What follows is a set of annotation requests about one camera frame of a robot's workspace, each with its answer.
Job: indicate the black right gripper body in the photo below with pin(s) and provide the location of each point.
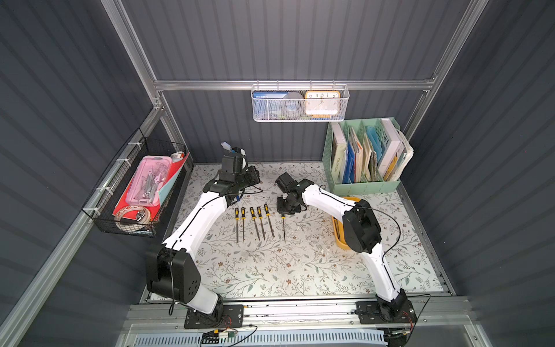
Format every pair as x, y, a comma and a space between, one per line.
287, 205

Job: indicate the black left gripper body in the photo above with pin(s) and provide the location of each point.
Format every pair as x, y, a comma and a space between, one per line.
232, 163

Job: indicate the file tool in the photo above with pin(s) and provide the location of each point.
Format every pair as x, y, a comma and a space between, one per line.
243, 218
283, 219
254, 220
268, 215
259, 213
236, 212

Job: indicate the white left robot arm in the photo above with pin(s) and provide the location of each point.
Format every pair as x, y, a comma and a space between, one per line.
171, 270

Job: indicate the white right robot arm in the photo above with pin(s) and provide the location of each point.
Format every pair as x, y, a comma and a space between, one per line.
361, 230

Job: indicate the yellow plastic storage tray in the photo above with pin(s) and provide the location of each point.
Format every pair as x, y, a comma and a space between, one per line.
338, 227

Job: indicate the blue box in mesh basket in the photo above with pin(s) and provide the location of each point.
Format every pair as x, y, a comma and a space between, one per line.
267, 104

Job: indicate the pink plastic tool case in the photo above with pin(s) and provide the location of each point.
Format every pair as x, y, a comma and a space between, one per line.
151, 175

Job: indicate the green file organizer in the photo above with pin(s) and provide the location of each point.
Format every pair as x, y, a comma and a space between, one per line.
350, 157

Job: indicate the red folder in basket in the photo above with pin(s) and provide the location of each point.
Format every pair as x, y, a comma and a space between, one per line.
144, 215

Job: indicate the grey tape roll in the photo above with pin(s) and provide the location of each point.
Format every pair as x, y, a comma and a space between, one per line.
293, 105

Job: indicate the yellow white clock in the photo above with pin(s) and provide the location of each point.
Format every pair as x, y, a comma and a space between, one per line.
322, 103

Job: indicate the white book in organizer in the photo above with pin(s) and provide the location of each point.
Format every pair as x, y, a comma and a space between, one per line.
396, 151

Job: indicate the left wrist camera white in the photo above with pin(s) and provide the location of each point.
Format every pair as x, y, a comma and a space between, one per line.
242, 153

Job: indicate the white mesh wall basket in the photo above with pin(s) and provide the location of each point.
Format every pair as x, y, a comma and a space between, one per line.
302, 89

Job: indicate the black wire wall basket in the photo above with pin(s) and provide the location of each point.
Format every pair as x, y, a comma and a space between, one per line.
105, 197

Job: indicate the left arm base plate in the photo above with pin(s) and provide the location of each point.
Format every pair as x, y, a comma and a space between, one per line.
224, 316

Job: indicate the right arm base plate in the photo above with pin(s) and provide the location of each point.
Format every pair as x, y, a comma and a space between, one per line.
374, 312

